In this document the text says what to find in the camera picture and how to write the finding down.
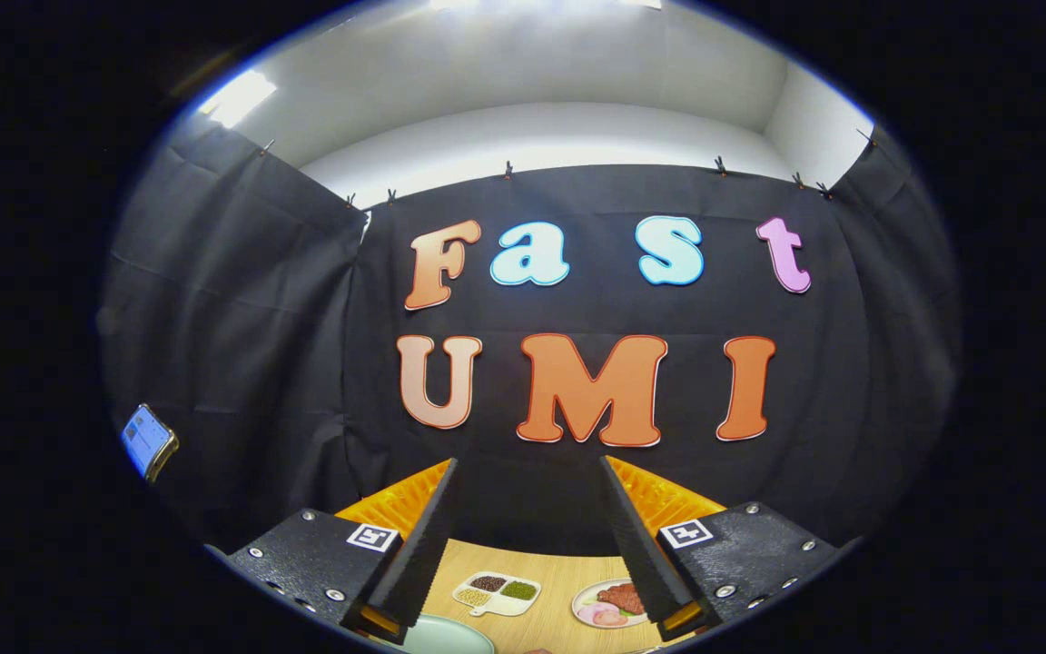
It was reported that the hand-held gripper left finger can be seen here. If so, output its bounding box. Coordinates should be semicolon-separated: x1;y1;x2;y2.
205;457;460;647

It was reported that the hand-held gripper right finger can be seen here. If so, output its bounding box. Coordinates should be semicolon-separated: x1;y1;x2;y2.
599;454;863;643

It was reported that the smartphone with clear case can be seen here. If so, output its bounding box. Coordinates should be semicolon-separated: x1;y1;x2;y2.
121;404;180;483

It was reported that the brown steak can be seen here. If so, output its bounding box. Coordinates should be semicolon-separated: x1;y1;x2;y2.
596;583;644;616

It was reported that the white round plate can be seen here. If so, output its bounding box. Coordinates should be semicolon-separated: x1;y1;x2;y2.
571;578;649;629

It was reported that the pink ham slice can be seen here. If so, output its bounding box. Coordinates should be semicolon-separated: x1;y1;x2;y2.
577;601;629;629

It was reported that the light blue plate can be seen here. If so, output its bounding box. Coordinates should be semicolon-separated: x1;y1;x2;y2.
400;614;497;654

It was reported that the white divided dish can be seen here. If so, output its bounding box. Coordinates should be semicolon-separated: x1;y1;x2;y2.
452;570;542;619

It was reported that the ceiling light panel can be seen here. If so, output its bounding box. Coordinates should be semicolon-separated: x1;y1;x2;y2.
199;71;278;129

